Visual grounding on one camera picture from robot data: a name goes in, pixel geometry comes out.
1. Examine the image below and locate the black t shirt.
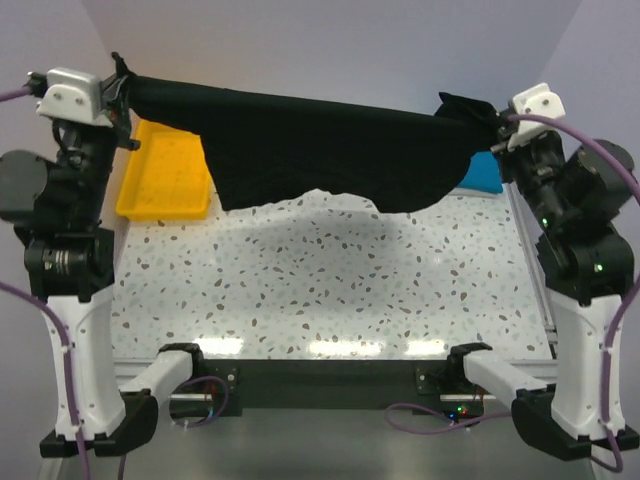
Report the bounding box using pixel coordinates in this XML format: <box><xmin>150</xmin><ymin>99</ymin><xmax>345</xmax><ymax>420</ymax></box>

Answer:
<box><xmin>127</xmin><ymin>74</ymin><xmax>499</xmax><ymax>213</ymax></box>

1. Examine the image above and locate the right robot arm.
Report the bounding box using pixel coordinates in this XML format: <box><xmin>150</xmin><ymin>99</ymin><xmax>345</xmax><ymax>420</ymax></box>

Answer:
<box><xmin>445</xmin><ymin>111</ymin><xmax>639</xmax><ymax>461</ymax></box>

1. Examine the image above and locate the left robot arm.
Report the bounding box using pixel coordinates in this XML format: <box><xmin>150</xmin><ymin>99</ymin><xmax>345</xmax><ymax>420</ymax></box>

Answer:
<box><xmin>1</xmin><ymin>59</ymin><xmax>207</xmax><ymax>458</ymax></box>

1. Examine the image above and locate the folded blue t shirt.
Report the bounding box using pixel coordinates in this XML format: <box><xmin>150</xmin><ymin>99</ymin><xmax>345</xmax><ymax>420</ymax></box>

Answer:
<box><xmin>456</xmin><ymin>152</ymin><xmax>504</xmax><ymax>197</ymax></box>

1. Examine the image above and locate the yellow plastic tray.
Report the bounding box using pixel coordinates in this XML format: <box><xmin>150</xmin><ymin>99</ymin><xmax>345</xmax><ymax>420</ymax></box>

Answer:
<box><xmin>116</xmin><ymin>120</ymin><xmax>212</xmax><ymax>221</ymax></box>

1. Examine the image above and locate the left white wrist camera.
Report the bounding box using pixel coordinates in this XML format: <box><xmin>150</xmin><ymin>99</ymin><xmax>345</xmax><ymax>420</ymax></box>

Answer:
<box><xmin>36</xmin><ymin>67</ymin><xmax>113</xmax><ymax>128</ymax></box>

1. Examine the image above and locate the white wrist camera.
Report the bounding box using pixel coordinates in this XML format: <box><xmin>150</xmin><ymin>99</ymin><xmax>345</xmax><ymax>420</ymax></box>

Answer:
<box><xmin>36</xmin><ymin>67</ymin><xmax>113</xmax><ymax>128</ymax></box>
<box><xmin>509</xmin><ymin>83</ymin><xmax>566</xmax><ymax>142</ymax></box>

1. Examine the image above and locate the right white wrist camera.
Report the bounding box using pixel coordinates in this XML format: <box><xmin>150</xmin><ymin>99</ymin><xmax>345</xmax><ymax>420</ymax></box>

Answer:
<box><xmin>509</xmin><ymin>83</ymin><xmax>566</xmax><ymax>142</ymax></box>

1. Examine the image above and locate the aluminium frame rail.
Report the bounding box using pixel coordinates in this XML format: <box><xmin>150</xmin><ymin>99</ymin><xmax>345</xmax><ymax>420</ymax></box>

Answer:
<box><xmin>112</xmin><ymin>357</ymin><xmax>559</xmax><ymax>401</ymax></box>

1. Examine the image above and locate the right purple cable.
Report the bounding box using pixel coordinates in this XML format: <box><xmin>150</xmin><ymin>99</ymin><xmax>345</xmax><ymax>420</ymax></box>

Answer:
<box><xmin>384</xmin><ymin>113</ymin><xmax>640</xmax><ymax>474</ymax></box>

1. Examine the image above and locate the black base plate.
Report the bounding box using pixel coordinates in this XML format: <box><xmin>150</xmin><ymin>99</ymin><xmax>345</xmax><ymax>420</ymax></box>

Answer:
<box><xmin>171</xmin><ymin>359</ymin><xmax>485</xmax><ymax>421</ymax></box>

